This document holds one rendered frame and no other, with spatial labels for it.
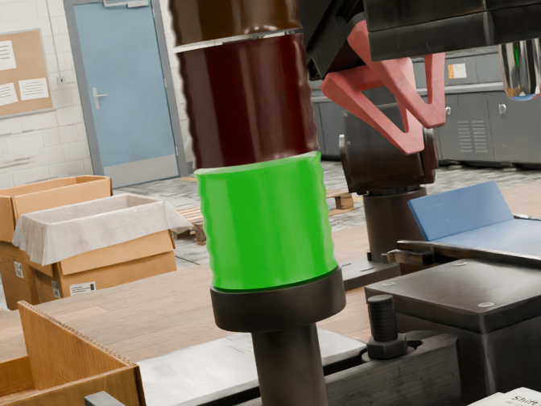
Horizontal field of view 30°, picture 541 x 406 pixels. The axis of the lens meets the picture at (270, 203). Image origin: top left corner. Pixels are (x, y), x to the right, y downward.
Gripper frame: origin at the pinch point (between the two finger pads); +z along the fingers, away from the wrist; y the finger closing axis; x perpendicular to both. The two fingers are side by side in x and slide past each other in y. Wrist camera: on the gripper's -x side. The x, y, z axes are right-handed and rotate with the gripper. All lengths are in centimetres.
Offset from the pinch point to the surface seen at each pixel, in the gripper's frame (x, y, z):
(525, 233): 1.3, 3.0, 9.6
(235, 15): -25.7, 29.8, 9.0
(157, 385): -19.1, -11.8, 8.3
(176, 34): -26.8, 28.2, 8.3
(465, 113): 468, -568, -263
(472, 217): 1.1, -0.6, 6.6
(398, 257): -4.4, -2.1, 7.4
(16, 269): 46, -380, -149
